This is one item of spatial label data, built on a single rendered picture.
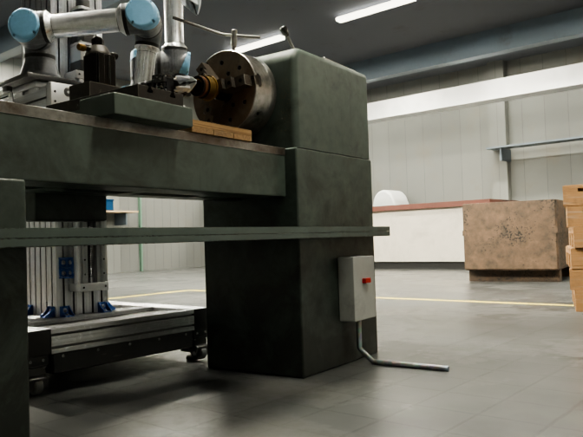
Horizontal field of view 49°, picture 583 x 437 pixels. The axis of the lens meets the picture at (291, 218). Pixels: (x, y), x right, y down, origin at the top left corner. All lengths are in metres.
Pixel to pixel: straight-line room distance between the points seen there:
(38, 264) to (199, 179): 1.10
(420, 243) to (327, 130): 7.45
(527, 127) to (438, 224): 3.30
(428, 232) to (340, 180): 7.29
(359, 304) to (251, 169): 0.75
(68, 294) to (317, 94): 1.33
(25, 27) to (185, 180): 0.90
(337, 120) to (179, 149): 0.90
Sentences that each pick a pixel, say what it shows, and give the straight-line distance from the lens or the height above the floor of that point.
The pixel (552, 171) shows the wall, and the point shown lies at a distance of 12.18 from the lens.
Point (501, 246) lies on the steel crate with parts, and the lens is 7.07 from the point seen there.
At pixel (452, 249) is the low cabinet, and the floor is 0.29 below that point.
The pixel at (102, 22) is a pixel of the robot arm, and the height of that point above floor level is 1.34.
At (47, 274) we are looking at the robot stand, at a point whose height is 0.40.
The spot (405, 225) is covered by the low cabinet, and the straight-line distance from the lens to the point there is 10.11.
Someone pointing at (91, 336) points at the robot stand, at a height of 0.18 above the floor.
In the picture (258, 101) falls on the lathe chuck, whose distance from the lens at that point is 2.39.
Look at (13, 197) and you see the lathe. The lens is 1.61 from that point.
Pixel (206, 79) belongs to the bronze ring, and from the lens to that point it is 2.37.
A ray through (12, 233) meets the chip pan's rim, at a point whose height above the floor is 0.55.
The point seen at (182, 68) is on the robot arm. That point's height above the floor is 1.29.
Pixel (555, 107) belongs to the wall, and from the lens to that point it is 12.29.
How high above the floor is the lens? 0.52
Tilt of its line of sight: 2 degrees up
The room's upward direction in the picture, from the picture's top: 2 degrees counter-clockwise
